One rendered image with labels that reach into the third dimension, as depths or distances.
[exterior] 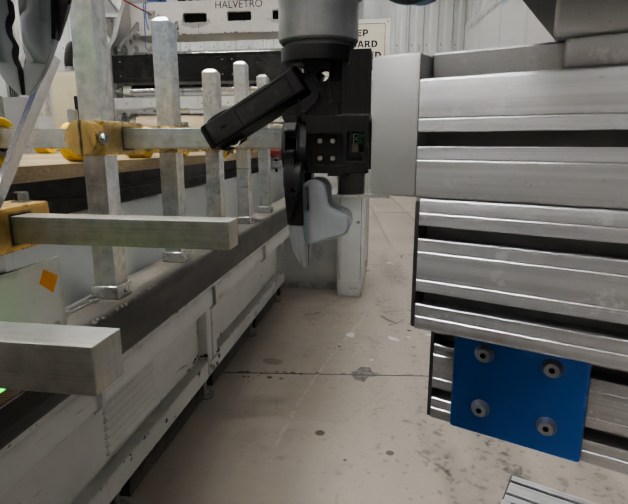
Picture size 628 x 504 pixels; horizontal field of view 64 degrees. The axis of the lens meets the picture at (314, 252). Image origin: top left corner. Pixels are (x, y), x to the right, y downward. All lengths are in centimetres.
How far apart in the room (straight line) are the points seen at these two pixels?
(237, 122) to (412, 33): 924
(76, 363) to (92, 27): 59
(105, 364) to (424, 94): 25
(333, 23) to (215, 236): 23
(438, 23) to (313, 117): 934
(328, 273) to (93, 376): 298
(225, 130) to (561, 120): 31
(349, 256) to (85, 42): 246
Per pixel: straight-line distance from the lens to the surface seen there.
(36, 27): 52
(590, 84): 31
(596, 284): 32
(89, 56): 82
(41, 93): 60
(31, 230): 63
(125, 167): 126
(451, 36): 978
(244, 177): 151
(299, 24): 48
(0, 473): 74
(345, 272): 311
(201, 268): 110
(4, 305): 64
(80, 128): 79
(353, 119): 47
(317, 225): 49
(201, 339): 188
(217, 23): 355
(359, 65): 49
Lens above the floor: 94
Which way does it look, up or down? 12 degrees down
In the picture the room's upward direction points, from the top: straight up
